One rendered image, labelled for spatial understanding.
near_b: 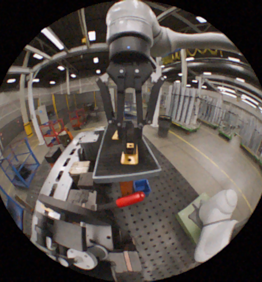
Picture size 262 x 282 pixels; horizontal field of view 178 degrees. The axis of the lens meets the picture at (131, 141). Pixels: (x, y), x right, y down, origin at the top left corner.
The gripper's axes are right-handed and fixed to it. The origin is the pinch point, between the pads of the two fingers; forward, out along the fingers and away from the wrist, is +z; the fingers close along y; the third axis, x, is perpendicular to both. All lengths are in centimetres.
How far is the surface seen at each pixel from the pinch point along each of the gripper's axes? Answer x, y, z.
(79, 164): -1.5, 19.9, 12.3
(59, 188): 7.9, 30.3, 20.1
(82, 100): -628, 427, -16
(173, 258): 43, -25, 50
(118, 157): 1.9, 2.8, 4.2
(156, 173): 6.6, -5.6, 4.1
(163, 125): -228, -99, 73
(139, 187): -14, -6, 50
